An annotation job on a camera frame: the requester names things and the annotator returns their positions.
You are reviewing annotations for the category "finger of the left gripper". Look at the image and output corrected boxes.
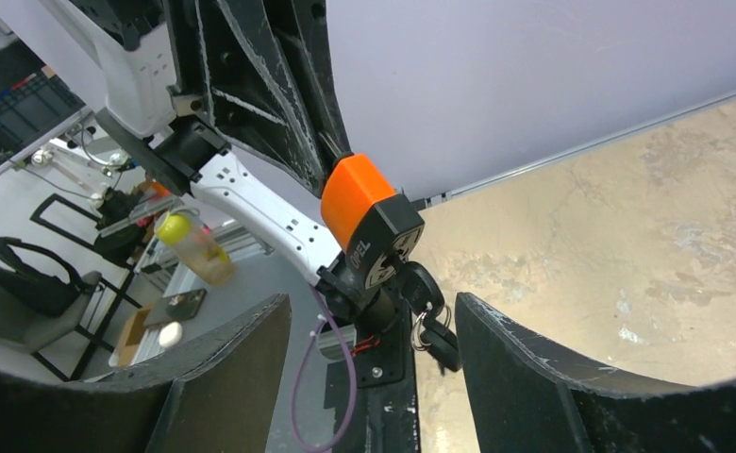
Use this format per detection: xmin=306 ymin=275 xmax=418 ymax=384
xmin=164 ymin=1 xmax=350 ymax=197

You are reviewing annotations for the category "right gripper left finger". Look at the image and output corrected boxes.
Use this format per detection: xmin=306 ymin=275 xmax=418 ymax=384
xmin=0 ymin=294 xmax=292 ymax=452

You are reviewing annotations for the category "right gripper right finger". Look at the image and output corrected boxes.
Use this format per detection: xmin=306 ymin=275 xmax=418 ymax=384
xmin=455 ymin=293 xmax=736 ymax=452

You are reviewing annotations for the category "orange black padlock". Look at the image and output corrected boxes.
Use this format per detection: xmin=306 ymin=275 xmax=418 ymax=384
xmin=319 ymin=153 xmax=463 ymax=377

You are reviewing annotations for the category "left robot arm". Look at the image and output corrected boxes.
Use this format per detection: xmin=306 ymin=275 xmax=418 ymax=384
xmin=47 ymin=1 xmax=410 ymax=333

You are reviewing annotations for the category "cardboard box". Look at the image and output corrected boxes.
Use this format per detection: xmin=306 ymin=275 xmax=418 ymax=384
xmin=108 ymin=303 xmax=155 ymax=368

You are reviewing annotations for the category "yellow capped bottle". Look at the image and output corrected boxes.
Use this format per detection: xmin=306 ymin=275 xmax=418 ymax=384
xmin=155 ymin=208 xmax=236 ymax=286

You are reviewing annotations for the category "grey chair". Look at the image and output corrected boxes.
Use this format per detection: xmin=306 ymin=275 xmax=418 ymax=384
xmin=0 ymin=237 xmax=142 ymax=382

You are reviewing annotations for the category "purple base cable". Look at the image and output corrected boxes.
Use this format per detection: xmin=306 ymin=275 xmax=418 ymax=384
xmin=290 ymin=284 xmax=360 ymax=453

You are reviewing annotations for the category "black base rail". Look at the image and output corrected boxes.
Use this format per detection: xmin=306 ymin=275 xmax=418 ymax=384
xmin=331 ymin=307 xmax=421 ymax=453

